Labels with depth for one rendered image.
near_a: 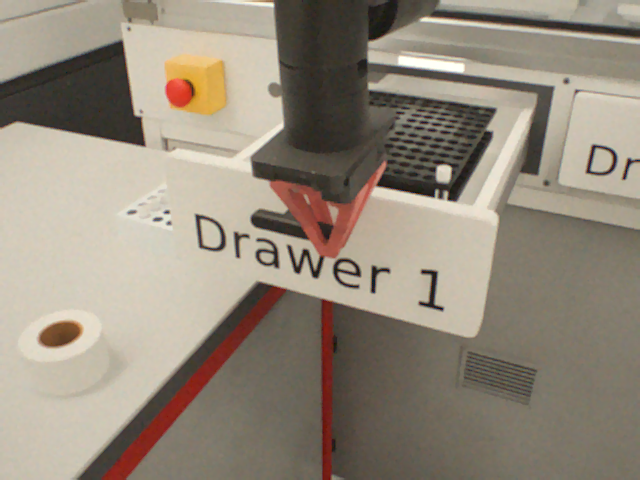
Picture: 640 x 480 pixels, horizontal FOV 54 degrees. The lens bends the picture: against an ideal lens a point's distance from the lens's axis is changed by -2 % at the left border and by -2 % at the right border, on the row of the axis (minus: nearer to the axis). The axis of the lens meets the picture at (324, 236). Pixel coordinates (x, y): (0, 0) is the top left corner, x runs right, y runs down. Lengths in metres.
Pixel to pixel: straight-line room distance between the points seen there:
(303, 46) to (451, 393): 0.77
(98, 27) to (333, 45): 1.12
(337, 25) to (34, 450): 0.39
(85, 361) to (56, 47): 0.91
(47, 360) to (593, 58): 0.62
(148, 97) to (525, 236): 0.59
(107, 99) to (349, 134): 1.17
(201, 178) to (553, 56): 0.42
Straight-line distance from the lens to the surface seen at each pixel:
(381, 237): 0.50
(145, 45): 1.00
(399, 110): 0.74
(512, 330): 0.96
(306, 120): 0.40
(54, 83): 1.43
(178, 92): 0.89
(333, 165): 0.39
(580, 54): 0.77
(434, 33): 0.78
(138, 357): 0.61
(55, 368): 0.57
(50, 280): 0.74
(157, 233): 0.73
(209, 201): 0.56
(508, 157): 0.66
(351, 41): 0.39
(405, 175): 0.58
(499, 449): 1.13
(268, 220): 0.49
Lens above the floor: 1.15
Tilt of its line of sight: 31 degrees down
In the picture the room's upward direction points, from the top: straight up
